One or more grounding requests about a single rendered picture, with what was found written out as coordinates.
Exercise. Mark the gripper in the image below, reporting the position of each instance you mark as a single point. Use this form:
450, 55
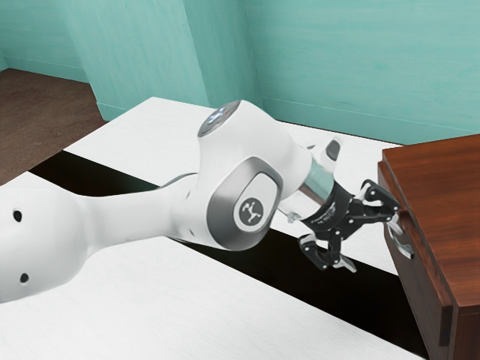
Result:
330, 212

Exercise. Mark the brown wooden drawer cabinet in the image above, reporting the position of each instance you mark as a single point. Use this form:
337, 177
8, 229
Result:
435, 240

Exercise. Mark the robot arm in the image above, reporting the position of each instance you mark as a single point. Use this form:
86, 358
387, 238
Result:
232, 165

